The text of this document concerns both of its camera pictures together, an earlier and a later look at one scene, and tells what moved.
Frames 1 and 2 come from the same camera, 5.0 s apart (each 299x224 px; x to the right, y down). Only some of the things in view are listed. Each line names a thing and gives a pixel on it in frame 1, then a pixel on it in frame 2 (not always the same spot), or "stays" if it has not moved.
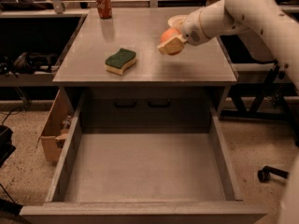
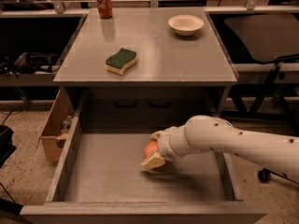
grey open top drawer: x=144 y=176 stays
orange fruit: x=169 y=34 → x=150 y=147
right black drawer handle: x=159 y=105 stays
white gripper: x=192 y=28 → x=165 y=146
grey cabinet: x=113 y=68 stays
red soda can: x=104 y=4 stays
